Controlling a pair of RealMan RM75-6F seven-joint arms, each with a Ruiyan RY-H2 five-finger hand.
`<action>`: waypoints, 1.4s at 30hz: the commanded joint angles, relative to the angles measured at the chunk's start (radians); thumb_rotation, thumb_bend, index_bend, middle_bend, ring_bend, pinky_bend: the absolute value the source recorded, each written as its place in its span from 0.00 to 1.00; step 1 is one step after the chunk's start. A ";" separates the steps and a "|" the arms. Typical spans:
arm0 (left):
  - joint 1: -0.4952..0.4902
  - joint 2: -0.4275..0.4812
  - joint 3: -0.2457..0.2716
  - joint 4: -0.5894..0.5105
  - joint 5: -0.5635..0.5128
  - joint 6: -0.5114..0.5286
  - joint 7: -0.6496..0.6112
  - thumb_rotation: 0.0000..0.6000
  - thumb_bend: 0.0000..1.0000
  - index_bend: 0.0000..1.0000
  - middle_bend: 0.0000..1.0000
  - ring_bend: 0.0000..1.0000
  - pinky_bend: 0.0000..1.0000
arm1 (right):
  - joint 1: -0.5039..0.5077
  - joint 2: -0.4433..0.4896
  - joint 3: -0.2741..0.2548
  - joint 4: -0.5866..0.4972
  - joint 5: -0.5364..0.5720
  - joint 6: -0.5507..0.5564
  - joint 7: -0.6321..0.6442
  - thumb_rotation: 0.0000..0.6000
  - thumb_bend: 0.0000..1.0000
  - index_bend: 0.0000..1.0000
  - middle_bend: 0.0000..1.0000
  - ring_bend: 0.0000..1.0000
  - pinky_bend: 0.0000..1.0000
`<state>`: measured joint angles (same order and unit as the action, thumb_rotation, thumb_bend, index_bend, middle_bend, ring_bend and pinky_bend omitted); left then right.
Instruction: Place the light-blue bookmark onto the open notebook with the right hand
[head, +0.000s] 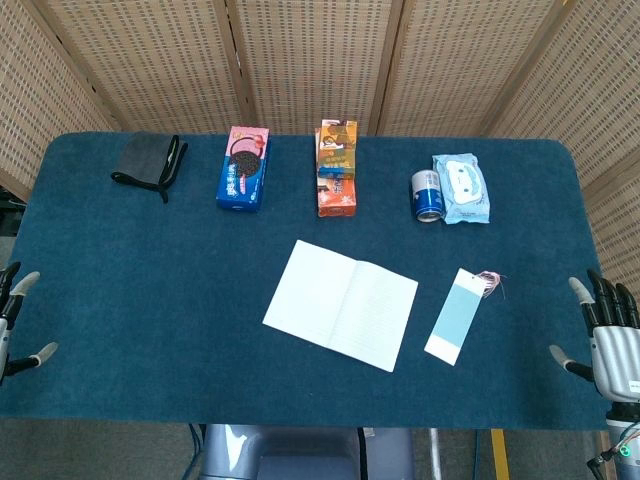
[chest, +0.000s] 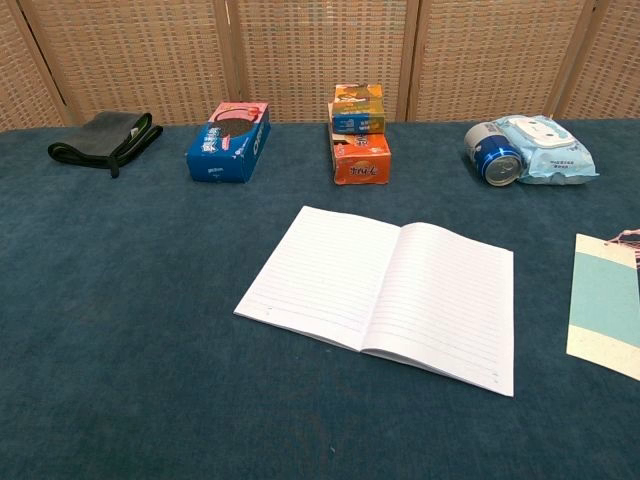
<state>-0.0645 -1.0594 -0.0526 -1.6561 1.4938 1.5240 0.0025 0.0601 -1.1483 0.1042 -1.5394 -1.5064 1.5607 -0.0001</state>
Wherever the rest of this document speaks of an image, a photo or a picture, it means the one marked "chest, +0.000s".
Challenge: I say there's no cream and teal bookmark with tassel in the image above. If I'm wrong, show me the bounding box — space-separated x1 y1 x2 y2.
565 229 640 383

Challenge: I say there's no open lined white notebook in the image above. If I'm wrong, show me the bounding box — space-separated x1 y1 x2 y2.
233 205 516 399

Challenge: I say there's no orange snack box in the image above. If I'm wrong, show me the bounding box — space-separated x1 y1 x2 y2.
327 125 393 187

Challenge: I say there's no small yellow blue snack box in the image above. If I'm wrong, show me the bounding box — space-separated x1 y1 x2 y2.
327 83 387 136

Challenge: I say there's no blue Oreo cookie box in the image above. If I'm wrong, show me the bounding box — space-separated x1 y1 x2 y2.
185 101 273 184

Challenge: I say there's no teal table cloth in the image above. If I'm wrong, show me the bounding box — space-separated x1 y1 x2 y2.
0 117 640 480

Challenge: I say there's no blue and silver drink can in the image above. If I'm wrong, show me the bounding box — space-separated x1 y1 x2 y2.
463 122 524 188

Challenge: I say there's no folded dark cloth green trim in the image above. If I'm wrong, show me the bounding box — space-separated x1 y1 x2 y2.
47 111 165 179

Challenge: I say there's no light blue wet wipes pack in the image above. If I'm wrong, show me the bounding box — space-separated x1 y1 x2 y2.
492 114 600 186

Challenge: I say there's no woven folding screen wooden frame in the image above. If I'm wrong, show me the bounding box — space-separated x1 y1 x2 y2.
0 0 640 134

